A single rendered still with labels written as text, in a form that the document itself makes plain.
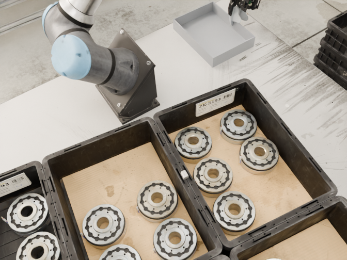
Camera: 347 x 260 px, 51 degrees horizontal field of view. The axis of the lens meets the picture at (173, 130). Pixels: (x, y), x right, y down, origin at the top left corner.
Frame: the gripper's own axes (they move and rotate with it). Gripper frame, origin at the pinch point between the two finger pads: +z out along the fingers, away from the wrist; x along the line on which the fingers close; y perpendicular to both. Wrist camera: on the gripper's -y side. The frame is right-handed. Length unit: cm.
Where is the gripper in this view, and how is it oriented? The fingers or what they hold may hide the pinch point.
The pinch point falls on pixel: (232, 21)
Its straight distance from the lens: 155.1
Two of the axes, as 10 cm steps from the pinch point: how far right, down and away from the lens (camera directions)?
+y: 6.1, 6.4, -4.7
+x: 7.8, -3.7, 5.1
